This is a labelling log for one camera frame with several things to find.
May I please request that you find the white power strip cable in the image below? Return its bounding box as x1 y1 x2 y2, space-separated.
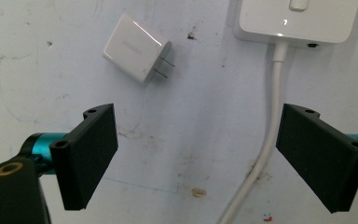
219 41 290 224

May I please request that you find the white charger plug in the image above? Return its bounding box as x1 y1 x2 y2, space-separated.
102 12 176 84

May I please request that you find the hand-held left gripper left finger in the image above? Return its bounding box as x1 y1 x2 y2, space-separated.
20 103 119 212

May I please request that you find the white power strip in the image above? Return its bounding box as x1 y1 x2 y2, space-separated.
233 0 358 49

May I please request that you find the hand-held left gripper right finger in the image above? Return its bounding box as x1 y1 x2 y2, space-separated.
275 103 358 215

